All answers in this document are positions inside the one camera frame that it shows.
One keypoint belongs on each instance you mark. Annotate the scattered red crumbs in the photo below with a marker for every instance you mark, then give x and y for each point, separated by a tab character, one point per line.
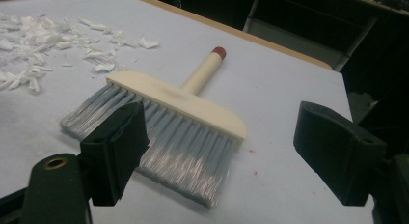
251	151

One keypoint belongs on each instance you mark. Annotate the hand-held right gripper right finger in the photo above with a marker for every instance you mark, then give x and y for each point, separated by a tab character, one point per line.
334	153

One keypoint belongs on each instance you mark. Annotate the cream brush with grey bristles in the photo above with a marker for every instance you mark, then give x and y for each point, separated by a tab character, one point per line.
193	121

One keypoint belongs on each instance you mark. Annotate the pile of white paper scraps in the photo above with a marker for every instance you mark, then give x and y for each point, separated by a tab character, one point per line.
41	47

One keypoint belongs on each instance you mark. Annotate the grey metal stand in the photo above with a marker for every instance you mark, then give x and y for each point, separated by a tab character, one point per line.
308	34

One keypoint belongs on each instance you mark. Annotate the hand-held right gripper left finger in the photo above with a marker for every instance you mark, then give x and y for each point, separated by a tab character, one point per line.
112	153

